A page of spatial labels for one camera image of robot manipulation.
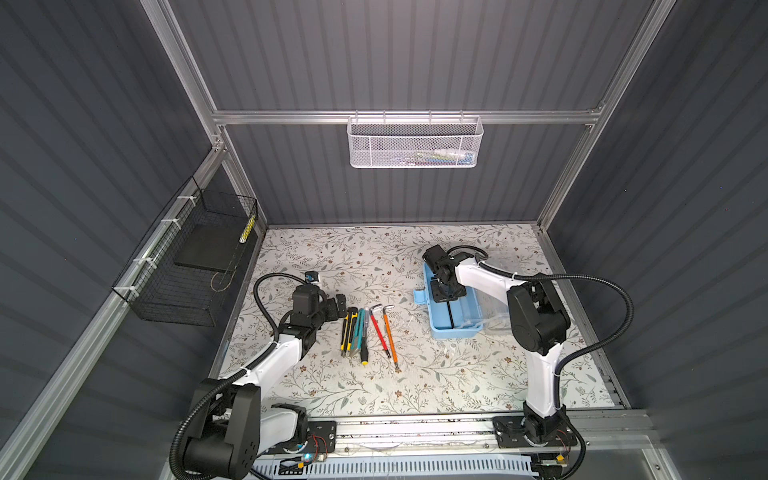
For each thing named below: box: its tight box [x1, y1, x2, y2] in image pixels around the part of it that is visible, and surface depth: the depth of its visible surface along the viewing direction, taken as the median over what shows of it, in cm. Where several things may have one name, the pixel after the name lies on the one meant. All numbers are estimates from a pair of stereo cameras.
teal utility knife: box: [350, 308, 366, 355], surface depth 93 cm
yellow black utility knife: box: [340, 307, 359, 356], surface depth 93 cm
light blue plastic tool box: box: [414, 263, 484, 339], surface depth 93 cm
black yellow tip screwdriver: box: [360, 307, 370, 366], surface depth 91 cm
